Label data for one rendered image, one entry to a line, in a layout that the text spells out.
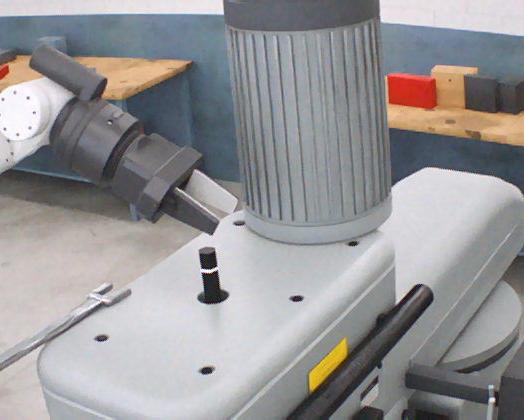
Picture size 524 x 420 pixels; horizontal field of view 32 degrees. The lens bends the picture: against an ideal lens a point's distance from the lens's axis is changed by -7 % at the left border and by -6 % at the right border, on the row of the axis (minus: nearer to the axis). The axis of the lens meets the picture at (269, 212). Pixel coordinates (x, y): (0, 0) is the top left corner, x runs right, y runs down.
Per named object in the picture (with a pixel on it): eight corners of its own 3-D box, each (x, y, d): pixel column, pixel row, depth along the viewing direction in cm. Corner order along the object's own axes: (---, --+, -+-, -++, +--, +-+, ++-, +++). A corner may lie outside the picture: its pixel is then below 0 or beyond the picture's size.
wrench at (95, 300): (-12, 386, 94) (-14, 380, 94) (-33, 375, 97) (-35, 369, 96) (131, 293, 112) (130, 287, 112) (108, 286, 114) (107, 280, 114)
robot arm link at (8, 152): (61, 116, 103) (-14, 180, 108) (92, 104, 112) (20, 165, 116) (32, 71, 103) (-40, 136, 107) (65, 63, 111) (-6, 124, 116)
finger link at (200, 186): (239, 196, 106) (192, 169, 107) (228, 218, 108) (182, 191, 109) (244, 191, 108) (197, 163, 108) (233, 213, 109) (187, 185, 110)
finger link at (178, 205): (212, 237, 104) (164, 208, 104) (223, 215, 102) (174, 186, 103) (206, 244, 102) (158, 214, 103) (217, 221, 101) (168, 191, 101)
